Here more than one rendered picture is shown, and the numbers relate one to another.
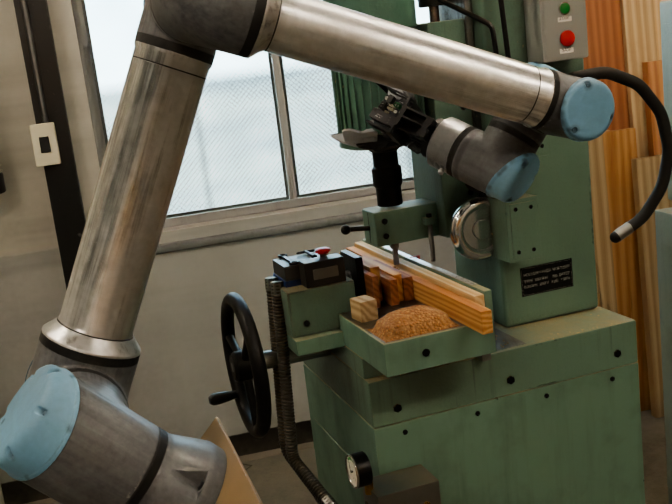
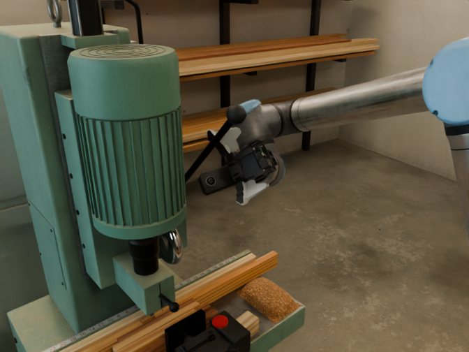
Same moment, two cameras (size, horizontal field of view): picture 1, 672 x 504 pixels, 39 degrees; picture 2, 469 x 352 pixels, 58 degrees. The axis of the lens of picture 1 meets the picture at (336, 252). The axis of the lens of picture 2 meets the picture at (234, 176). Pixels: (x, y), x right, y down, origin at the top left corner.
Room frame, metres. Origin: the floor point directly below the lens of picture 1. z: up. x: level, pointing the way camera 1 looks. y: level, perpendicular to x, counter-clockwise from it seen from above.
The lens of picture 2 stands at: (1.97, 0.61, 1.61)
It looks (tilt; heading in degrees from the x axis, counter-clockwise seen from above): 25 degrees down; 247
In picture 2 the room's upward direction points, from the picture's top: straight up
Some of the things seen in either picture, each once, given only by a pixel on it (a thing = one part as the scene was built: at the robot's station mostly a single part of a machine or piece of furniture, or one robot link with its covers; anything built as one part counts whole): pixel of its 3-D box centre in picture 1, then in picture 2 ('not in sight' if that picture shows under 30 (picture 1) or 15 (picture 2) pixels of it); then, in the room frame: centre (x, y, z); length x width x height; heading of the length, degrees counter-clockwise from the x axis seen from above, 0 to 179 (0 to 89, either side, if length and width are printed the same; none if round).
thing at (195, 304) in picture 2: (379, 278); (159, 333); (1.86, -0.08, 0.93); 0.20 x 0.02 x 0.06; 18
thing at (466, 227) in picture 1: (479, 228); (166, 241); (1.79, -0.28, 1.02); 0.12 x 0.03 x 0.12; 108
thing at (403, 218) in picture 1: (402, 225); (144, 281); (1.87, -0.14, 1.03); 0.14 x 0.07 x 0.09; 108
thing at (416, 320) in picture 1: (411, 317); (268, 292); (1.58, -0.12, 0.92); 0.14 x 0.09 x 0.04; 108
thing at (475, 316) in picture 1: (407, 283); (171, 314); (1.82, -0.13, 0.92); 0.67 x 0.02 x 0.04; 18
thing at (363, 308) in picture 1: (363, 308); (246, 325); (1.68, -0.04, 0.92); 0.04 x 0.03 x 0.04; 24
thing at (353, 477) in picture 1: (361, 474); not in sight; (1.56, 0.00, 0.65); 0.06 x 0.04 x 0.08; 18
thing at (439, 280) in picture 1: (410, 276); (155, 313); (1.85, -0.15, 0.93); 0.60 x 0.02 x 0.05; 18
